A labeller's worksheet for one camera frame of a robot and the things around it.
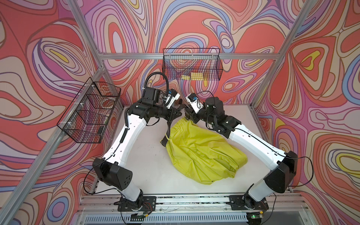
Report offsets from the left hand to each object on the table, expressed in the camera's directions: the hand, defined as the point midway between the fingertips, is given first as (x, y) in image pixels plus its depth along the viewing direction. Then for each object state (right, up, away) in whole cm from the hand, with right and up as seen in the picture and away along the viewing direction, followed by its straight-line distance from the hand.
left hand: (181, 113), depth 71 cm
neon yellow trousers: (+14, -26, +13) cm, 32 cm away
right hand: (+4, +2, +3) cm, 5 cm away
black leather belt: (-10, -16, +11) cm, 22 cm away
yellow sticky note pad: (+10, +26, +19) cm, 34 cm away
